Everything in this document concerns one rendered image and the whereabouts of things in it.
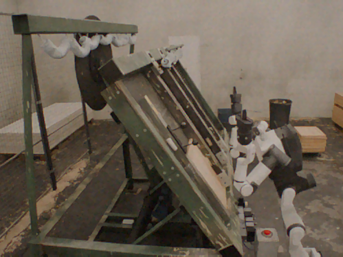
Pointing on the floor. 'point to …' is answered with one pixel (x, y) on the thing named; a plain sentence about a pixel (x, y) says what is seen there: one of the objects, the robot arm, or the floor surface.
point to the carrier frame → (118, 249)
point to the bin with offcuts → (279, 112)
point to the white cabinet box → (190, 56)
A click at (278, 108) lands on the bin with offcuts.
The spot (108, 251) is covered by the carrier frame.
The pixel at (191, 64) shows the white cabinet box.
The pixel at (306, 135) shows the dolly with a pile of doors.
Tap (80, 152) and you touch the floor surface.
